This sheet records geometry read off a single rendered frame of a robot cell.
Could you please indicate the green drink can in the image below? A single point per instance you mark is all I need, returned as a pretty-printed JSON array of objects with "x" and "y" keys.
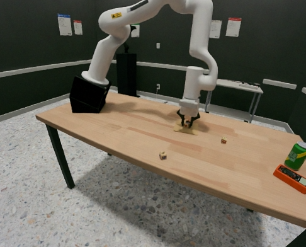
[{"x": 297, "y": 156}]

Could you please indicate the tan square mat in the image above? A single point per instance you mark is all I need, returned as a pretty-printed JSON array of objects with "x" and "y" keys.
[{"x": 179, "y": 128}]

